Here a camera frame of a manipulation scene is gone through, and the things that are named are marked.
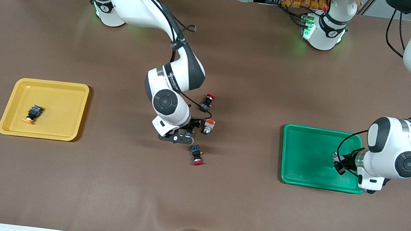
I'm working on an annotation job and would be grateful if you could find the green plastic tray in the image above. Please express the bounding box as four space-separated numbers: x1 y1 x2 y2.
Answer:
277 124 371 195

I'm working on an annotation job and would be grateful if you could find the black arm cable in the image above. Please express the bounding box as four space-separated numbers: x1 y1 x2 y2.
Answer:
105 0 228 121
334 4 411 184

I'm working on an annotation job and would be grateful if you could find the yellow plastic tray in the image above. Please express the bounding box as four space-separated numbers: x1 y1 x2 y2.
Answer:
0 74 91 144

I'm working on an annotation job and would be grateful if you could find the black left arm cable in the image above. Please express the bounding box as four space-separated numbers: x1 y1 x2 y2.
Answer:
334 4 411 184

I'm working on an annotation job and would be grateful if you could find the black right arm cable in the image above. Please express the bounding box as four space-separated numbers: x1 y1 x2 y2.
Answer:
105 0 228 121

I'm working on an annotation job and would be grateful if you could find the red push button switch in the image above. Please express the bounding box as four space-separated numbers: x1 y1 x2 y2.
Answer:
188 144 206 167
198 93 217 114

